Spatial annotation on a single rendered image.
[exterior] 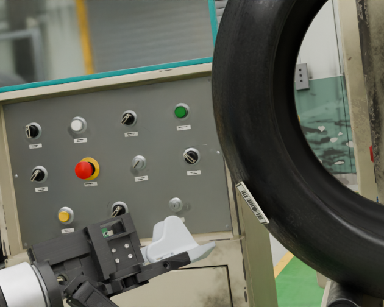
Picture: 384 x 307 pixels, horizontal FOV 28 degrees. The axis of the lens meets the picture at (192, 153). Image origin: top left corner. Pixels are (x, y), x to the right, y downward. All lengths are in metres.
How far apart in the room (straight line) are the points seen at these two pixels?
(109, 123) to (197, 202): 0.26
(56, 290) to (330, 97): 9.23
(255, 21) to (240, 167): 0.18
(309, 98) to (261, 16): 9.08
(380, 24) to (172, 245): 0.59
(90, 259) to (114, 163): 0.87
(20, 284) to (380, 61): 0.73
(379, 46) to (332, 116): 8.69
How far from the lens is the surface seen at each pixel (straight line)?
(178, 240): 0.88
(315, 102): 10.00
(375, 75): 1.29
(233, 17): 0.96
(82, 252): 0.85
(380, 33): 1.29
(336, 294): 0.99
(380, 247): 0.93
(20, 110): 1.79
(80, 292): 0.84
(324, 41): 9.99
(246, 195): 0.95
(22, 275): 0.82
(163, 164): 1.68
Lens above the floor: 1.17
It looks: 3 degrees down
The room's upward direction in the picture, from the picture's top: 7 degrees counter-clockwise
